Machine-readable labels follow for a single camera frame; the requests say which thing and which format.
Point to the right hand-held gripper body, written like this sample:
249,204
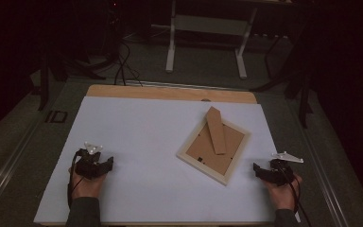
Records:
280,175

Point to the black metal stand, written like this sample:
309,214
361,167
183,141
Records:
303,104
43,85

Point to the pale wooden picture frame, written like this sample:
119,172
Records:
201,148

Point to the black floor socket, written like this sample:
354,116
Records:
56,116

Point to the person's left hand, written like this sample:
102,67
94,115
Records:
86,188

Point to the metal floor rail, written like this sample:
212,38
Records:
324,176
6,173

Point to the white metal stand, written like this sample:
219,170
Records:
171,47

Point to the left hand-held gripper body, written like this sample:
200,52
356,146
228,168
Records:
86,165

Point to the white table mat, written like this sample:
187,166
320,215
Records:
138,142

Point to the person's right hand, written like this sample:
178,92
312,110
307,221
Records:
283,197

